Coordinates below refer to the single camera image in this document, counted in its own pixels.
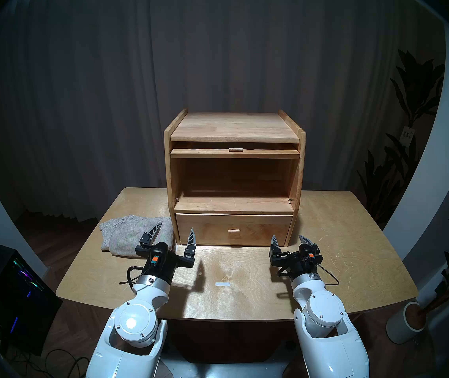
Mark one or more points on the black computer tower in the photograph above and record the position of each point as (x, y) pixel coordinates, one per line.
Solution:
(19, 302)

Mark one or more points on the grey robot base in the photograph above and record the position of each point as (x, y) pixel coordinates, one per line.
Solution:
(224, 371)

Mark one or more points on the wooden drawer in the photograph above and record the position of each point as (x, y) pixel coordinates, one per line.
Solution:
(208, 229)

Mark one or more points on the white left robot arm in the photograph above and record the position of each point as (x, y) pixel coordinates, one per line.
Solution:
(133, 322)

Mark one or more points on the grey pants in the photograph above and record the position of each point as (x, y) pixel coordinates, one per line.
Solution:
(126, 233)

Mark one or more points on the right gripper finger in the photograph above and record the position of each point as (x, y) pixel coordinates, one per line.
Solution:
(310, 245)
(275, 248)

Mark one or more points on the tall dark leafy plant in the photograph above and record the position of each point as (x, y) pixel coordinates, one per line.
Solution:
(417, 86)

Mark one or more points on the wooden cabinet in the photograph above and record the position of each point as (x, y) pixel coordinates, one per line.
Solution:
(232, 127)

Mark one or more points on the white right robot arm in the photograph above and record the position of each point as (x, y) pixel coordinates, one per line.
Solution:
(323, 314)

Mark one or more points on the grey curtain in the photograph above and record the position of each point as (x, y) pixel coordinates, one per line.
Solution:
(90, 105)

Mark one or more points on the white plant pot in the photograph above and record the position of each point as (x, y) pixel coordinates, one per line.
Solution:
(399, 328)

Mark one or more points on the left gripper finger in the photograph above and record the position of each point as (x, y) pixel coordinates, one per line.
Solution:
(151, 233)
(190, 245)

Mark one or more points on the white plant tag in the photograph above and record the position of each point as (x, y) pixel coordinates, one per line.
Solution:
(407, 136)

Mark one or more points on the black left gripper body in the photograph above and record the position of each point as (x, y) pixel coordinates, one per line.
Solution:
(165, 255)

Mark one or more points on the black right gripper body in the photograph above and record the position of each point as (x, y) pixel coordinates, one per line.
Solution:
(297, 263)

